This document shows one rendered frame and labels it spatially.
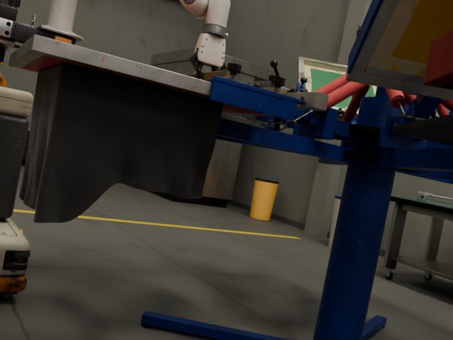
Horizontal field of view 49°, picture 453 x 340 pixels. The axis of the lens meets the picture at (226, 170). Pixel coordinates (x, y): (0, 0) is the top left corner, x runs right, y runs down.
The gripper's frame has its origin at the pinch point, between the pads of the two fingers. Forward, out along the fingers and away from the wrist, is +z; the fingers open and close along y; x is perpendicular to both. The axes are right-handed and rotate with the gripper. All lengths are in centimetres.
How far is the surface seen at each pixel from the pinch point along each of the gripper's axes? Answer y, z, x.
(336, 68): -147, -48, -112
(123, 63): 37.3, 6.1, 29.0
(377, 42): -25, -14, 53
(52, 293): 19, 104, -80
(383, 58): -30, -11, 51
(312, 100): -22.1, 2.5, 32.7
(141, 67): 32.3, 5.9, 29.0
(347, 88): -56, -10, 8
